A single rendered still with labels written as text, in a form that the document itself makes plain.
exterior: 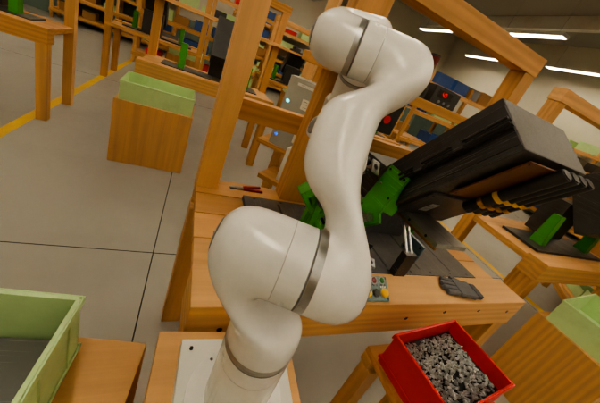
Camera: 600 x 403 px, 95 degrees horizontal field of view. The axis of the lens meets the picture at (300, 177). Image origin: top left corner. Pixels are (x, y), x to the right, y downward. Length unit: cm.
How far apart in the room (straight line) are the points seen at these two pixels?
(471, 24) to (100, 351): 167
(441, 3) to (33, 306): 152
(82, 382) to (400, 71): 84
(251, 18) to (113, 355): 102
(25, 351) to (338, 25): 82
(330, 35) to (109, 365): 80
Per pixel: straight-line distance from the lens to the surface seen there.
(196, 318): 81
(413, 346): 104
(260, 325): 46
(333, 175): 39
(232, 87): 110
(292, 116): 127
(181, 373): 72
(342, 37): 52
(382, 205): 108
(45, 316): 77
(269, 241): 36
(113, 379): 81
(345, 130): 42
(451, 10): 145
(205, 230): 102
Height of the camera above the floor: 151
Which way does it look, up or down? 22 degrees down
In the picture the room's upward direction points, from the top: 23 degrees clockwise
